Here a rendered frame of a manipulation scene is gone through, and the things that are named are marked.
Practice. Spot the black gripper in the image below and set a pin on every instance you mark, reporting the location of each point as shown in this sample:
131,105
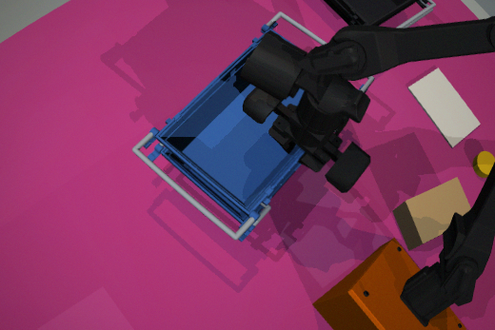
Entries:
289,130

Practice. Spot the yellow short cylinder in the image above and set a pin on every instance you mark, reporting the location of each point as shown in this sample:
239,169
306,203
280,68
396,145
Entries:
483,163

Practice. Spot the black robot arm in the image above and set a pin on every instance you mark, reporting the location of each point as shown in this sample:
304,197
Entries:
280,68

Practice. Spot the blue plastic tray with grey wire bars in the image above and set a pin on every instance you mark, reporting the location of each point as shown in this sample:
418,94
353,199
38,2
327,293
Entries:
214,137

